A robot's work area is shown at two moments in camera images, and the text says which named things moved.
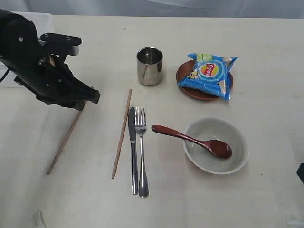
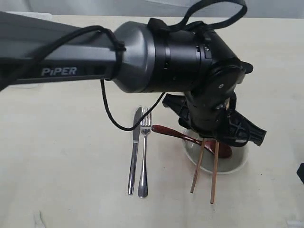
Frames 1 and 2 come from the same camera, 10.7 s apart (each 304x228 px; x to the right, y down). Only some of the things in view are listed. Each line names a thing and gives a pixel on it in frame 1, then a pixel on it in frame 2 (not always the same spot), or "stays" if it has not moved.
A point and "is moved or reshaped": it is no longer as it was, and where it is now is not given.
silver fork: x=140 y=126 is moved or reshaped
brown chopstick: x=61 y=152 → x=214 y=171
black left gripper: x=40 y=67 → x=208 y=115
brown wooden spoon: x=219 y=148 stays
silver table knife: x=131 y=120 is moved or reshaped
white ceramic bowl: x=201 y=156 stays
